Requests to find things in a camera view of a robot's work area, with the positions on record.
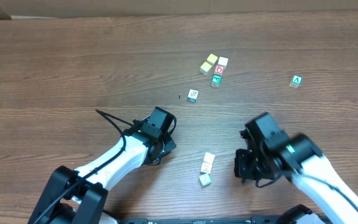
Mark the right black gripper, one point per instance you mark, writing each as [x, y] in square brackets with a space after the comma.
[243, 166]

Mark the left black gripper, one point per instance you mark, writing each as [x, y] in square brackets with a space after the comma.
[169, 145]

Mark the yellow plain wooden block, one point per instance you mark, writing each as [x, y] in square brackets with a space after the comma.
[208, 158]

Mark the white block blue H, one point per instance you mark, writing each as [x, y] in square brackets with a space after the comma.
[206, 168]

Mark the red M block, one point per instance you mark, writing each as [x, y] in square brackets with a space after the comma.
[205, 179]

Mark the white block blue side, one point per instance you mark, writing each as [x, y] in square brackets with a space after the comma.
[192, 95]

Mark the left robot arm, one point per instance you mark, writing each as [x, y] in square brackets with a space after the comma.
[79, 195]

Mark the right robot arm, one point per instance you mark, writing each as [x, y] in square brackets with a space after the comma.
[305, 166]

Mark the green picture block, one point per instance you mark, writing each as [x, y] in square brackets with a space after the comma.
[216, 81]

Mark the yellow block lower left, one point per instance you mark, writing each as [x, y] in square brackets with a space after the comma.
[206, 68]

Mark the red circle block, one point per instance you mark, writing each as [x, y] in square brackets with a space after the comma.
[218, 70]

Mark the green letter A block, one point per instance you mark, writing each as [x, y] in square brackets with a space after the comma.
[296, 81]

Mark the yellow block upper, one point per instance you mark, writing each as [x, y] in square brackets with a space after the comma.
[212, 59]

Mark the white block top right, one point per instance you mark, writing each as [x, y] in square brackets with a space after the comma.
[223, 61]

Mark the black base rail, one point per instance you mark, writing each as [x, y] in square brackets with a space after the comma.
[297, 215]

